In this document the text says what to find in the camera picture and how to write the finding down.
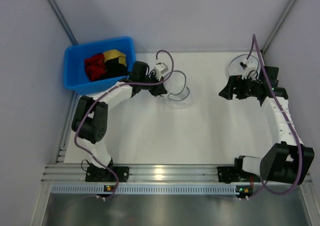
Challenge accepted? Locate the slotted grey cable duct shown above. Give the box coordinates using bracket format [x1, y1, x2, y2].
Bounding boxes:
[51, 184, 252, 195]

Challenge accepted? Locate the blue plastic bin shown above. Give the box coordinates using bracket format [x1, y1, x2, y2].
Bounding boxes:
[63, 36, 136, 95]

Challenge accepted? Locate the red lace bra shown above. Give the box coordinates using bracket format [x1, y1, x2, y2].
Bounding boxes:
[84, 53, 107, 82]

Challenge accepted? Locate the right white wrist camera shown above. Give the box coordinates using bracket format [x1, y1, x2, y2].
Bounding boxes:
[240, 59, 256, 72]

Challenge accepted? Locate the yellow garment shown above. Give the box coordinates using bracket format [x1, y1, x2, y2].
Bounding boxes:
[102, 49, 127, 66]

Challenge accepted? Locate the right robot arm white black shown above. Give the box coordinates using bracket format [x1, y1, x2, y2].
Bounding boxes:
[218, 66, 315, 185]

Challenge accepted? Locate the black garment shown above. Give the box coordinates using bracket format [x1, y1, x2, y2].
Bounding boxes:
[99, 56, 129, 80]

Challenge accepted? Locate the aluminium frame rail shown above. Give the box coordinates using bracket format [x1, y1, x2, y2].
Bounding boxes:
[40, 162, 227, 184]

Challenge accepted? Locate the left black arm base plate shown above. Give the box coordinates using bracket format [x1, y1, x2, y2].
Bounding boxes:
[85, 165, 130, 182]

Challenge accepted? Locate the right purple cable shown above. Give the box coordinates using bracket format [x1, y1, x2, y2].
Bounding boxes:
[237, 33, 305, 201]

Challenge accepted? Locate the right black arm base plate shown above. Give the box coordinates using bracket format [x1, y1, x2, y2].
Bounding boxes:
[217, 165, 260, 184]

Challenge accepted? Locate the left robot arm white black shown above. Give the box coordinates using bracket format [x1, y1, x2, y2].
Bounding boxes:
[71, 61, 174, 171]

